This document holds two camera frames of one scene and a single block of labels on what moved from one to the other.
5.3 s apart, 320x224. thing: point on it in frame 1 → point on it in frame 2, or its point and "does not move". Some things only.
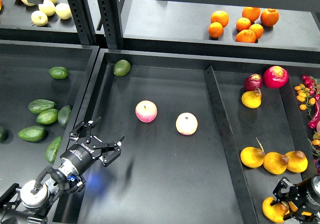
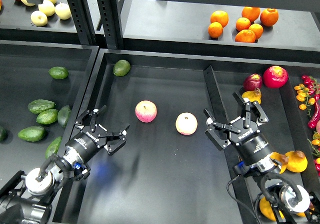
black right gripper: [303, 193] → [244, 132]
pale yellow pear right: [63, 11] does not move
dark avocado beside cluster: [63, 114] does not move
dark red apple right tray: [252, 82] does not move
